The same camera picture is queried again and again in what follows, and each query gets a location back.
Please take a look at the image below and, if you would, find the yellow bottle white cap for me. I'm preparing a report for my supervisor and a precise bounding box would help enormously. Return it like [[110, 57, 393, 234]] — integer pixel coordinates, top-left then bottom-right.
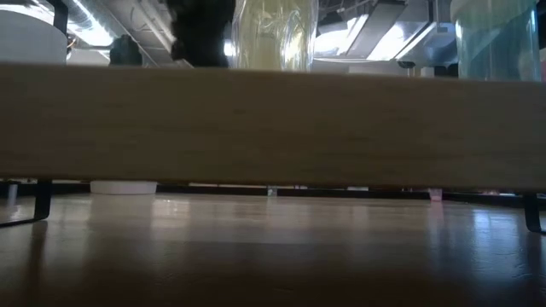
[[231, 0, 320, 72]]

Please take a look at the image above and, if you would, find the clear acrylic shelf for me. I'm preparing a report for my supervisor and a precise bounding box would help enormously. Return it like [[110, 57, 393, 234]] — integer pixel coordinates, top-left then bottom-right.
[[0, 0, 546, 235]]

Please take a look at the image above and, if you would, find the green cactus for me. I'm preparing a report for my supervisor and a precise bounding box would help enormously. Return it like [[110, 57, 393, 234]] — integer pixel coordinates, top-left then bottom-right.
[[108, 34, 144, 67]]

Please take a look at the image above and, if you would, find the white hexagonal plant pot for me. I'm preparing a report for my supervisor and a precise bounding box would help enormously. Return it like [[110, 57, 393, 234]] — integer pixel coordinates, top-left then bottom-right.
[[90, 180, 159, 196]]

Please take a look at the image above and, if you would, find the black aluminium table frame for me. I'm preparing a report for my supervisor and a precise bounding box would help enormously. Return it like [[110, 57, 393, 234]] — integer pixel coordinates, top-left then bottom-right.
[[0, 181, 546, 210]]

